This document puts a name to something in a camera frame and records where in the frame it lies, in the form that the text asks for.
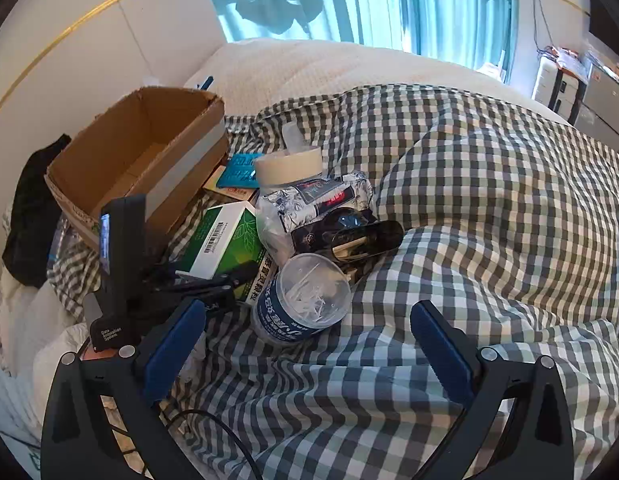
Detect white quilted bed cover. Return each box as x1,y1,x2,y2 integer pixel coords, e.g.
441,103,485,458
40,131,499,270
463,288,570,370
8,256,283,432
182,37,580,126

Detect beige masking tape roll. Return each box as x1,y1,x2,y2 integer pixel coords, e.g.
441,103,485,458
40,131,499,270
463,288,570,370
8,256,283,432
253,147,324,195

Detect black television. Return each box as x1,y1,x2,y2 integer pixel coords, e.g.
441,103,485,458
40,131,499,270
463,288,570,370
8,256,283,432
587,0,619,56

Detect pile of small clutter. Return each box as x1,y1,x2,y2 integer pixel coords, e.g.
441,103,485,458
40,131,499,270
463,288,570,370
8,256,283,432
539,46,589,72

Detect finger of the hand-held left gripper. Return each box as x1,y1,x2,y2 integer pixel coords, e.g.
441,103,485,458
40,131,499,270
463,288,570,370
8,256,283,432
154,283,238,314
173,262,260,287

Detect floral printed packet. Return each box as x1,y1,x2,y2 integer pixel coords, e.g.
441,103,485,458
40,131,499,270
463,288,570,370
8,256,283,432
256,170,375,235

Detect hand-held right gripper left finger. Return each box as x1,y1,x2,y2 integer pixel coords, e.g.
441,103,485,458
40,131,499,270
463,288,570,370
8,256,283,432
40,297,207,480

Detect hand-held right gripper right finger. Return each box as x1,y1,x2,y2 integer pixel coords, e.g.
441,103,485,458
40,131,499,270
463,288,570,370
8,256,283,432
409,300,575,480

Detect green white checked blanket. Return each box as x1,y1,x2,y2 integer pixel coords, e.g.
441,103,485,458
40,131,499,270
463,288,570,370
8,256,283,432
46,82,619,480

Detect white box green lettering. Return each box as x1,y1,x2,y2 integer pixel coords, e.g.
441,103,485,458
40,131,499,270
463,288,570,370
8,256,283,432
236,252,280,307

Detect black sunglasses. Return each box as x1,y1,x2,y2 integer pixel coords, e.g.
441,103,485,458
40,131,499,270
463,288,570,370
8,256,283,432
317,206,380,233

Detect grey cabinet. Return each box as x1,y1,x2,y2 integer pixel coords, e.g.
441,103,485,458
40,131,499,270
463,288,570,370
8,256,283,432
572,55,619,153

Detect clear plastic bag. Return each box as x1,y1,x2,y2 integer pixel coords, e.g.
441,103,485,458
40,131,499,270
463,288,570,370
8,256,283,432
254,195,299,262

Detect black cable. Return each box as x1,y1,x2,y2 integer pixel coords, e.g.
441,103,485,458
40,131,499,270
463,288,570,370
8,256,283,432
162,407,264,480

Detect blue packet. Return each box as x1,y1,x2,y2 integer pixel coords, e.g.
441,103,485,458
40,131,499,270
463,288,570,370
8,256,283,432
216,154,261,191

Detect clear toothpick jar blue label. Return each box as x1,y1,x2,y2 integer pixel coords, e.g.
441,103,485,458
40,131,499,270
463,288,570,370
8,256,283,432
252,253,353,347

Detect black cloth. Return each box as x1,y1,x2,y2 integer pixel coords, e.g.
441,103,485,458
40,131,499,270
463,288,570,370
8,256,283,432
2,134,72,288

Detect orange box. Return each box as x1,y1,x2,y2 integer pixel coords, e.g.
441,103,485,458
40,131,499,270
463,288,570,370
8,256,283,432
204,180,260,206

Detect teal curtain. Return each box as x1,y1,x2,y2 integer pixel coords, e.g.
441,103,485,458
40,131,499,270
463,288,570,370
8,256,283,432
196,0,520,83

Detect white knitted blanket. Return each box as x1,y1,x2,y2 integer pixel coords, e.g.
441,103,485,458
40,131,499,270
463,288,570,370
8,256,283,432
0,260,92,441

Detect black glossy glasses case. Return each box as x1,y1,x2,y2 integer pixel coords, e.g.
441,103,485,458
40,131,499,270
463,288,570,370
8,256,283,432
331,220,405,265

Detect dark wall cable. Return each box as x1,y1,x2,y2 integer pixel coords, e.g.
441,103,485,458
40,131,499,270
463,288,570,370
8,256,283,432
531,0,553,56

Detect black white suitcase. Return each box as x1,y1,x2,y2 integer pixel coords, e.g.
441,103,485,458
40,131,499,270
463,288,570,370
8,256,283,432
552,67,586,123

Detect green white medicine box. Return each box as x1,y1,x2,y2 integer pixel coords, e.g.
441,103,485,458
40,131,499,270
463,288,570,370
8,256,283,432
172,202,270,281

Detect brown cardboard box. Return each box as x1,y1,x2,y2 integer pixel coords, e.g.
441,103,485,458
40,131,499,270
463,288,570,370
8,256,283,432
44,86,230,256

